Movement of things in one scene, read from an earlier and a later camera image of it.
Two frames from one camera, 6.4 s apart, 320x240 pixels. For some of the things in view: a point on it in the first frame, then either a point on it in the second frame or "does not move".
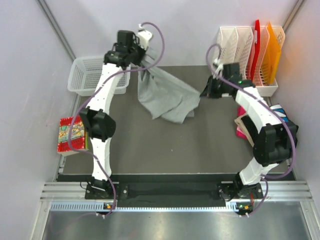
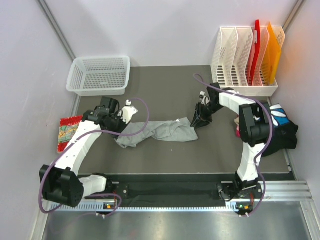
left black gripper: x=142 y=53 to x=123 y=125
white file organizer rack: x=236 y=45 does not move
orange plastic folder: x=271 y=66 does not move
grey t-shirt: x=162 y=94 to x=176 y=130
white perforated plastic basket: x=83 y=74 does not move
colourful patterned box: x=79 y=136 does not move
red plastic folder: x=256 y=54 does not move
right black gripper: x=208 y=91 to x=200 y=119
